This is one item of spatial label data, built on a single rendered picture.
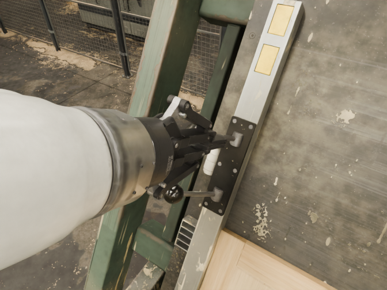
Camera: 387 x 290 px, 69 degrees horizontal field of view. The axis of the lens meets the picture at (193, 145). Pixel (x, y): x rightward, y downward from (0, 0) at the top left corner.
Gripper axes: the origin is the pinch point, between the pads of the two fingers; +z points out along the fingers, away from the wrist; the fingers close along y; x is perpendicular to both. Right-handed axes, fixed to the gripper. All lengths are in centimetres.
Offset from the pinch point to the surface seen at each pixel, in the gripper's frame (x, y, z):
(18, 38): 484, -24, 252
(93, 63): 311, -21, 258
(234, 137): -0.6, 0.3, 9.8
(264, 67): -0.8, 14.0, 12.0
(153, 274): 21, -64, 40
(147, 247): 15.7, -39.2, 19.4
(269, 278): -15.9, -24.6, 14.1
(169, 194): 4.2, -11.8, 0.0
